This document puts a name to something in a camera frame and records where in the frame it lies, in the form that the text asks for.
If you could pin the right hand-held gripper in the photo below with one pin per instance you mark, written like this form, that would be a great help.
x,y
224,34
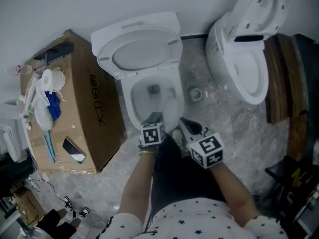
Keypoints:
x,y
207,148

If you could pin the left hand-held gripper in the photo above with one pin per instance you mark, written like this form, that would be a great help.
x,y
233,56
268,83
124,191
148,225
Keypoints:
x,y
150,134

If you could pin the white toilet brush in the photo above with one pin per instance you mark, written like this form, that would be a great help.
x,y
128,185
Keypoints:
x,y
169,101

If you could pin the white square-tank toilet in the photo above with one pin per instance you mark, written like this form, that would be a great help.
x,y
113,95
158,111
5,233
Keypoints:
x,y
139,53

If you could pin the person's left forearm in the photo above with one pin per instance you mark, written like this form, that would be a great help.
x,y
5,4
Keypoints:
x,y
134,183

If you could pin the person's right forearm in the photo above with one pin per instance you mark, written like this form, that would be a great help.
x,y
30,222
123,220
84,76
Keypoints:
x,y
231,195

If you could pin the white oval smart toilet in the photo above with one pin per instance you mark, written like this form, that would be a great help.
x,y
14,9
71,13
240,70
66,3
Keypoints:
x,y
224,58

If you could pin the white toilet paper roll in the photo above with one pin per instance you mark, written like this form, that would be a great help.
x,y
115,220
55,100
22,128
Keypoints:
x,y
56,80

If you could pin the white slim-seat toilet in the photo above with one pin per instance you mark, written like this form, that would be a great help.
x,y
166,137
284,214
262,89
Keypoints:
x,y
12,138

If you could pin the person's white shoe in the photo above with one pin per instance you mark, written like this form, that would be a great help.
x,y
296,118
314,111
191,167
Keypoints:
x,y
177,137

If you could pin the white tape roll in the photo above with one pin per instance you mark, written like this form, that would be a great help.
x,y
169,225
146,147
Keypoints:
x,y
190,93

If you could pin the person's black trousers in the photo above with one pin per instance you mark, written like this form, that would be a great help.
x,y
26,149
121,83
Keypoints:
x,y
179,173

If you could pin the large brown cardboard box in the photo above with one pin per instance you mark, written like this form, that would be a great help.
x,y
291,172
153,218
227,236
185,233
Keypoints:
x,y
82,96

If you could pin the black smartphone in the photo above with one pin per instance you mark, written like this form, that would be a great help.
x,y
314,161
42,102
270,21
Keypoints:
x,y
73,151

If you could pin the white star-print shirt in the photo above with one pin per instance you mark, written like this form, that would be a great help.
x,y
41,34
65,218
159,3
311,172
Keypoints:
x,y
194,220

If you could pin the dark wooden step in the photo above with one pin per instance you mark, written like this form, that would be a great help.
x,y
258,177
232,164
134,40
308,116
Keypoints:
x,y
276,83

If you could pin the blue cloth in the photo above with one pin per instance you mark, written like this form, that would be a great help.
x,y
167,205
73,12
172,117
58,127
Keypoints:
x,y
53,106

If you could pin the white cloth bundle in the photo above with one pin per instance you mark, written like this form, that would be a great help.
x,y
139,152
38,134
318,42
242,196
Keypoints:
x,y
43,119

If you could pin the black equipment rack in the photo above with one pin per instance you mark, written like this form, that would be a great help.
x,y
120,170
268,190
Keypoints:
x,y
294,188

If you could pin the small white fitting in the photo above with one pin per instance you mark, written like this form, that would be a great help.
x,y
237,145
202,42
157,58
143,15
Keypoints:
x,y
28,126

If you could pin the black curved platform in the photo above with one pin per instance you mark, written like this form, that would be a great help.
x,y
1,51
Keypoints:
x,y
309,83

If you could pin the white plastic drain pipe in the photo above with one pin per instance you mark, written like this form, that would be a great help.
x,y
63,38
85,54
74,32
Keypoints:
x,y
30,96

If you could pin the small brown cardboard box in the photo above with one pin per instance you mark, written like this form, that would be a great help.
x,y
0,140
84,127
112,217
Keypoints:
x,y
30,203

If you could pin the clear plastic bottle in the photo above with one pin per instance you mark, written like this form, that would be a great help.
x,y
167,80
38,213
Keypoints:
x,y
20,69

